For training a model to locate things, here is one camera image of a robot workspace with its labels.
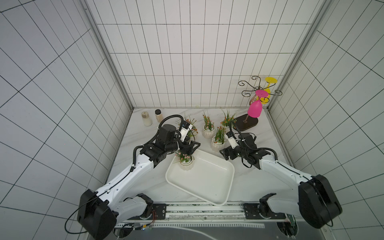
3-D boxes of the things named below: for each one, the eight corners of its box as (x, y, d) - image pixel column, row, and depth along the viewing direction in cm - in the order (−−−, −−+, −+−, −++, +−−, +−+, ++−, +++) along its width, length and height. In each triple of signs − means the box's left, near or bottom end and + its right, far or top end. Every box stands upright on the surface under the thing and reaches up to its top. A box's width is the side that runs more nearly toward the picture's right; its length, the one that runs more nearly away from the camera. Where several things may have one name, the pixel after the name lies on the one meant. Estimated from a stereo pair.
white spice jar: (144, 126, 111) (140, 117, 103) (145, 120, 114) (142, 111, 106) (151, 126, 111) (148, 117, 103) (152, 120, 114) (149, 111, 106)
